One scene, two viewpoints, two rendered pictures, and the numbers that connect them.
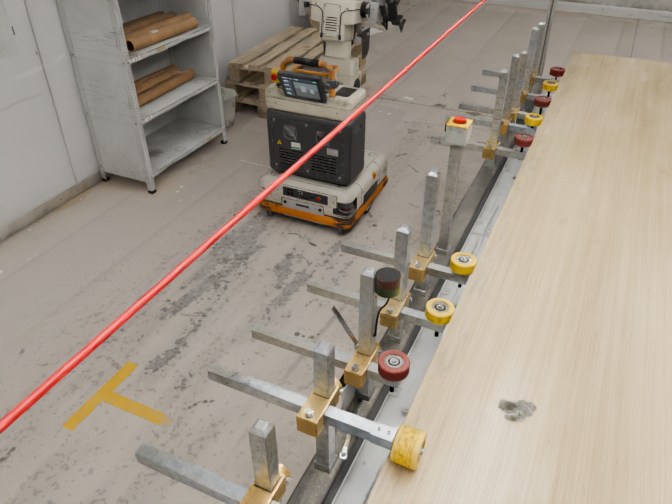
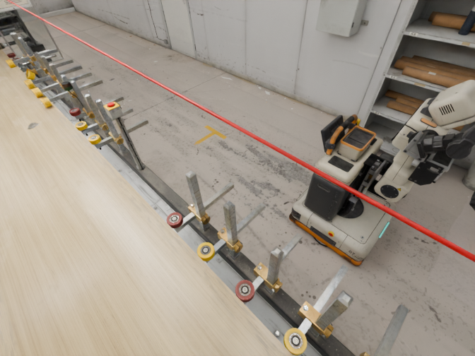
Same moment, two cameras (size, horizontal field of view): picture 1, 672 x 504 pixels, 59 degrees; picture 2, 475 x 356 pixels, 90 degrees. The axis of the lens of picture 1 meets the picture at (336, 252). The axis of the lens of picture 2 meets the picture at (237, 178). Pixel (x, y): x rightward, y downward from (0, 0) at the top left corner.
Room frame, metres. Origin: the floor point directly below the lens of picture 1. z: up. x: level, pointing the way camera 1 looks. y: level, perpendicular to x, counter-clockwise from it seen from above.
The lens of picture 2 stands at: (2.95, -1.33, 1.93)
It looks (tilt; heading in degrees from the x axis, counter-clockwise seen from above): 48 degrees down; 112
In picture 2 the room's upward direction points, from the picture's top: 3 degrees counter-clockwise
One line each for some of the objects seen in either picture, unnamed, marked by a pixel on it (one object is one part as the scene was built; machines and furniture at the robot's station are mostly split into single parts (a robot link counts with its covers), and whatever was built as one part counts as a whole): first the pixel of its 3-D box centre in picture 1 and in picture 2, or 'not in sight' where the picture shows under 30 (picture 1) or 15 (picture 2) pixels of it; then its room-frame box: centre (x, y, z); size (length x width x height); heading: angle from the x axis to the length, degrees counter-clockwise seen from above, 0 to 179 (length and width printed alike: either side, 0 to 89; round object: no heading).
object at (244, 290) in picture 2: (541, 108); (244, 293); (2.84, -1.03, 0.85); 0.08 x 0.08 x 0.11
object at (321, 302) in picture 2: (510, 93); (319, 304); (3.15, -0.96, 0.81); 0.43 x 0.03 x 0.04; 65
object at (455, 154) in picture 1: (449, 199); (130, 144); (1.81, -0.40, 0.93); 0.05 x 0.05 x 0.45; 65
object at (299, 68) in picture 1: (316, 77); (355, 143); (3.26, 0.11, 0.87); 0.23 x 0.15 x 0.11; 65
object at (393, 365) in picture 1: (392, 375); (77, 115); (1.05, -0.15, 0.85); 0.08 x 0.08 x 0.11
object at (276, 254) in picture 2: (516, 98); (272, 275); (2.93, -0.93, 0.87); 0.04 x 0.04 x 0.48; 65
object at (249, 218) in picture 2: (490, 124); (236, 230); (2.70, -0.75, 0.83); 0.43 x 0.03 x 0.04; 65
